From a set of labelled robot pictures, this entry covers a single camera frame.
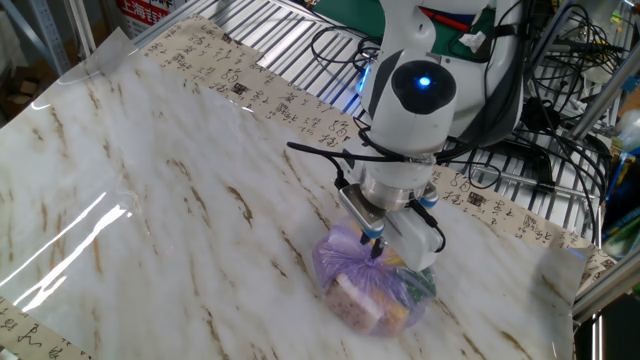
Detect pinkish brown sponge block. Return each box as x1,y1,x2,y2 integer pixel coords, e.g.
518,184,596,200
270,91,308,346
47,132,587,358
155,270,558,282
324,273,384,335

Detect purple plastic bag of sponges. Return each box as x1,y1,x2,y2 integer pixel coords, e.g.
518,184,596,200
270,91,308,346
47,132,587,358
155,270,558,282
312,217,437,337

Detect aluminium table frame rail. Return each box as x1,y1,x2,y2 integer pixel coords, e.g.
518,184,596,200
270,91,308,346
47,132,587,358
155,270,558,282
572,252,640,324

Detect glossy marble pattern sheet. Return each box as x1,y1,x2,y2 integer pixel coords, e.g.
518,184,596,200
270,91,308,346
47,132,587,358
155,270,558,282
0,27,589,360

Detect red and white printed box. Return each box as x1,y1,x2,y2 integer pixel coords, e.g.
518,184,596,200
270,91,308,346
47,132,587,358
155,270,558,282
115,0,190,40

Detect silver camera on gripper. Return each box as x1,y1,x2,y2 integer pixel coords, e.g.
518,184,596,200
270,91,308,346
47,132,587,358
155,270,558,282
338,183,387,240

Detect crumpled white paper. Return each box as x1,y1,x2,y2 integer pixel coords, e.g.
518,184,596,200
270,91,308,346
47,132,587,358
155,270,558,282
458,30,487,54

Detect long black camera cable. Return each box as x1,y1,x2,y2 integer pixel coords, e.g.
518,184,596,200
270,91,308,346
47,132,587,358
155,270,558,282
286,141,416,191

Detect colourful product packages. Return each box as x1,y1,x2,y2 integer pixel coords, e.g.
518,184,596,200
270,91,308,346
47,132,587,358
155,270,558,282
599,149,640,261

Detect green scouring pad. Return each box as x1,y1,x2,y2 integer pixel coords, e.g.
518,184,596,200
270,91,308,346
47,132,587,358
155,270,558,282
399,267,437,304

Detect white metal post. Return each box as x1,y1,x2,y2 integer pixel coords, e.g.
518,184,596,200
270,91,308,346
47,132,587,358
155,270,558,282
63,0,97,59

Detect cardboard scrap pile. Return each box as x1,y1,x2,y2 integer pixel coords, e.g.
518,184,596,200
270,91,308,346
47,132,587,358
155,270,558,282
0,64,44,126

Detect thick black curved strap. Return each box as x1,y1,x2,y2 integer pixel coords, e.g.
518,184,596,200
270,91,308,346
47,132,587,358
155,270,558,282
499,134,555,187

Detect red marker pen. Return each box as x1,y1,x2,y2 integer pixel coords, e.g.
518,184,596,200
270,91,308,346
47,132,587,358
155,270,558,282
418,7,459,32

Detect silver metal rod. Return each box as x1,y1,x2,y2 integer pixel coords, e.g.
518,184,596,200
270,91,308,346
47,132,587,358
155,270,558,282
479,165,596,199

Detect beige calligraphy print cloth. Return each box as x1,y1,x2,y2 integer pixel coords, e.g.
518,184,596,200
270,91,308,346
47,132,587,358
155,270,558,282
0,13,621,360

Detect grey perforated shelf upright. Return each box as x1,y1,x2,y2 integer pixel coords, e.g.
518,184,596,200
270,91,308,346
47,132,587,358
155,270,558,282
0,0,72,76

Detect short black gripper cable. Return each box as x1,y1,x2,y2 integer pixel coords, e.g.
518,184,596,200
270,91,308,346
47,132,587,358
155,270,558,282
409,199,447,254

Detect white plastic bottle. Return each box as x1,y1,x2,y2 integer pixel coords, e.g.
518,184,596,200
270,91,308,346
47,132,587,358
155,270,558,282
615,108,640,154

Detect slanted aluminium profile post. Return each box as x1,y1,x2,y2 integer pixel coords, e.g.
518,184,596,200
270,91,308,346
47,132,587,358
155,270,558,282
569,49,640,142

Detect black cable knot adapter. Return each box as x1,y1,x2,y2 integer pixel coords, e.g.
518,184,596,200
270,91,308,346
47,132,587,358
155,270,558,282
522,97,561,134

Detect green cutting mat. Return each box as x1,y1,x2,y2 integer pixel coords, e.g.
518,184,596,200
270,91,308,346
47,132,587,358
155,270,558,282
309,0,499,84

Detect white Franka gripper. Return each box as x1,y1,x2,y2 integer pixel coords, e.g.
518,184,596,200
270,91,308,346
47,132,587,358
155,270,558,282
360,204,446,274

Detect yellow sponge with green pad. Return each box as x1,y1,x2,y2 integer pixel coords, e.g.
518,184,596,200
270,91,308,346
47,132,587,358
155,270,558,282
372,294,411,336

